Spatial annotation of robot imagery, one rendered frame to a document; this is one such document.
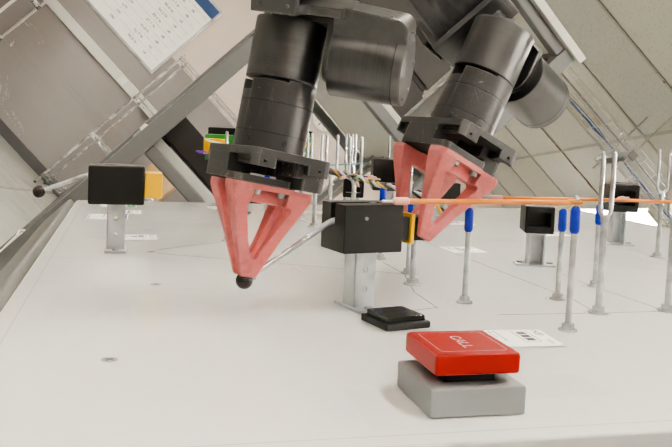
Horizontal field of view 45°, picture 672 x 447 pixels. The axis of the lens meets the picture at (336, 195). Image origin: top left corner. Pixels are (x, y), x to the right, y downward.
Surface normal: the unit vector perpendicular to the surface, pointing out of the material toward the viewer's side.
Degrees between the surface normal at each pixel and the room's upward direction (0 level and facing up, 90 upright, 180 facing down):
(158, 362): 47
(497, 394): 90
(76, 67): 90
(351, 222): 80
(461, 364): 90
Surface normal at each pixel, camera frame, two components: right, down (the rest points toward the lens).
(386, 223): 0.47, 0.09
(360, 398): 0.04, -1.00
